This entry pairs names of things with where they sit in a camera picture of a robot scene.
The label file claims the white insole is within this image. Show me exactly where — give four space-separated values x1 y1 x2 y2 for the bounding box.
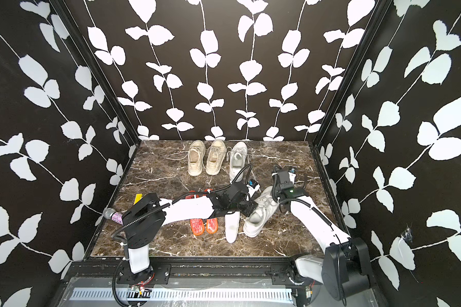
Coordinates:
225 212 240 244

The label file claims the white sneaker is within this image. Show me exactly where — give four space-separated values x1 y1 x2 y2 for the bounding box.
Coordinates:
243 186 279 237
229 141 248 181

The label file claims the red insole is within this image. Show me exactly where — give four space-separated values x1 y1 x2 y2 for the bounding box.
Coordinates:
186 191 205 237
206 218 218 234

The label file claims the beige sneaker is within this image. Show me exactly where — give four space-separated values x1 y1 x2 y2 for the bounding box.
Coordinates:
206 139 226 176
188 140 206 177

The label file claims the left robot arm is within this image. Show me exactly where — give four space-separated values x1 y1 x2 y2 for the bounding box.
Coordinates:
111 179 260 275

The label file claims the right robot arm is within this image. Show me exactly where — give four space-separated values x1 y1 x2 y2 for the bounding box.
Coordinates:
271 165 373 303

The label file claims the yellow card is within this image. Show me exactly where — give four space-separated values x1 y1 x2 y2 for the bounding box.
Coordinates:
134 193 143 205

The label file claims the purple glitter tube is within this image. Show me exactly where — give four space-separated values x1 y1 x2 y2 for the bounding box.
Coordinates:
102 208 123 225

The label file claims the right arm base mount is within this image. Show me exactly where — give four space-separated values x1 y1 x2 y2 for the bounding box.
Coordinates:
265 260 323 287

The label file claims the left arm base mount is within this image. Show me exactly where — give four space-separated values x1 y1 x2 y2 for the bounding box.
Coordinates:
114 260 171 286

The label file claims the white vented rail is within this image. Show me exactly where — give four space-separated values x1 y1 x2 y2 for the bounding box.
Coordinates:
68 287 295 304

